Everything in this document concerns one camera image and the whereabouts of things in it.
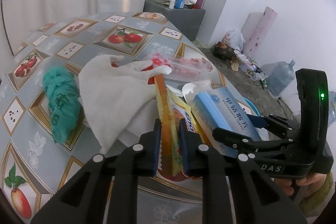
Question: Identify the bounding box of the blue white medicine box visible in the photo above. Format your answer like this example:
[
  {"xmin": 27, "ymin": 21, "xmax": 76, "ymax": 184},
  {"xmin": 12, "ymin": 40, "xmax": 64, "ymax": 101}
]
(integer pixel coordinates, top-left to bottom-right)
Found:
[{"xmin": 191, "ymin": 87, "xmax": 261, "ymax": 157}]

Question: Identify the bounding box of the yellow orange snack packet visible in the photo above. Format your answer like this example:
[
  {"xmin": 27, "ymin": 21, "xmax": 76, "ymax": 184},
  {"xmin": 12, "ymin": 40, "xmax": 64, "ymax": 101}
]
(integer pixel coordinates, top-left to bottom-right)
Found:
[{"xmin": 154, "ymin": 75, "xmax": 193, "ymax": 182}]

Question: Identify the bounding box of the clear pink printed bag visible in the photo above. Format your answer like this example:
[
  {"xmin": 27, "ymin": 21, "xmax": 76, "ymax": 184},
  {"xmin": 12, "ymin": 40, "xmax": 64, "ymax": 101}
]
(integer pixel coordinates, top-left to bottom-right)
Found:
[{"xmin": 143, "ymin": 52, "xmax": 214, "ymax": 82}]

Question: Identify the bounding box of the white cloth glove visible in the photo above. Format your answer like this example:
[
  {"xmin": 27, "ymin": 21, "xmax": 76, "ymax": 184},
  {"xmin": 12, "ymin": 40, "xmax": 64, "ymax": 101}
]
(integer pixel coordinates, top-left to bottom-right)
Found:
[{"xmin": 78, "ymin": 55, "xmax": 171, "ymax": 154}]

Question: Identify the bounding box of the person right hand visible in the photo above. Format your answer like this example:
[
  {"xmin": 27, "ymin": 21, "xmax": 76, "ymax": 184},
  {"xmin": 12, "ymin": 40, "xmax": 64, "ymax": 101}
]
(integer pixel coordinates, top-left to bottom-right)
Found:
[{"xmin": 273, "ymin": 173, "xmax": 327, "ymax": 198}]

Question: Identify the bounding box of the blue plastic waste basket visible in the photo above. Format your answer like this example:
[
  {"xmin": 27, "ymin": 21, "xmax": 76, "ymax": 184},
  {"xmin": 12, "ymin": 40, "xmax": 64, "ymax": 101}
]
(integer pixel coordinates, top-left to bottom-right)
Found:
[{"xmin": 244, "ymin": 97, "xmax": 260, "ymax": 117}]

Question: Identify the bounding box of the large blue water jug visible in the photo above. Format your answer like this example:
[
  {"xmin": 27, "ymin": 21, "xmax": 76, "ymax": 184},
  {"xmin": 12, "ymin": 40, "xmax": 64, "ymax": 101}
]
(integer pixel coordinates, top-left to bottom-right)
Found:
[{"xmin": 266, "ymin": 60, "xmax": 295, "ymax": 99}]

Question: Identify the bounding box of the dark box on floor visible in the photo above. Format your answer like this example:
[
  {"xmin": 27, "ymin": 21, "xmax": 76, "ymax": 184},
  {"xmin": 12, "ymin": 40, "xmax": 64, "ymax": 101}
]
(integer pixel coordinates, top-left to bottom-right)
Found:
[{"xmin": 214, "ymin": 42, "xmax": 234, "ymax": 60}]

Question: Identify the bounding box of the white plastic bag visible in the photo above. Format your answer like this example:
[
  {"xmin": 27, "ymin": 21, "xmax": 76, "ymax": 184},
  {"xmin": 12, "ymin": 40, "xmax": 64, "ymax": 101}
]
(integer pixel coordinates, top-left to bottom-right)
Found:
[{"xmin": 222, "ymin": 28, "xmax": 245, "ymax": 52}]

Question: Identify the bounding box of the pink rolled mat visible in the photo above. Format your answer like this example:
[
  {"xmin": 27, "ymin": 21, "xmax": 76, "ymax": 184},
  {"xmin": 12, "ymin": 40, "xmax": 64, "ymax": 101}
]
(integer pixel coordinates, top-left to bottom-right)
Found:
[{"xmin": 241, "ymin": 6, "xmax": 278, "ymax": 58}]

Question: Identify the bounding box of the teal green cloth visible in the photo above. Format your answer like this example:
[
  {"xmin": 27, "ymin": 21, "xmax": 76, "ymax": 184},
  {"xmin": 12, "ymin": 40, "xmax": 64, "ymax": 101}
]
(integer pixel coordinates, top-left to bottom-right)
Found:
[{"xmin": 42, "ymin": 66, "xmax": 81, "ymax": 144}]

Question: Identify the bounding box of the dark grey cabinet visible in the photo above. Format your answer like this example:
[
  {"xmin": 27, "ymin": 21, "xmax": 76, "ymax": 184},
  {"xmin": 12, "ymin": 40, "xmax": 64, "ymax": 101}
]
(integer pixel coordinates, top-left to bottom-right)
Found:
[{"xmin": 143, "ymin": 0, "xmax": 206, "ymax": 42}]

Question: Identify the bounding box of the small white bottle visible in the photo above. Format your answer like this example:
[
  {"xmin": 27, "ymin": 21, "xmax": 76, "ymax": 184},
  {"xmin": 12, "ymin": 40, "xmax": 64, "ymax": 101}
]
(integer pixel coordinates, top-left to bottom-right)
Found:
[{"xmin": 169, "ymin": 0, "xmax": 176, "ymax": 10}]

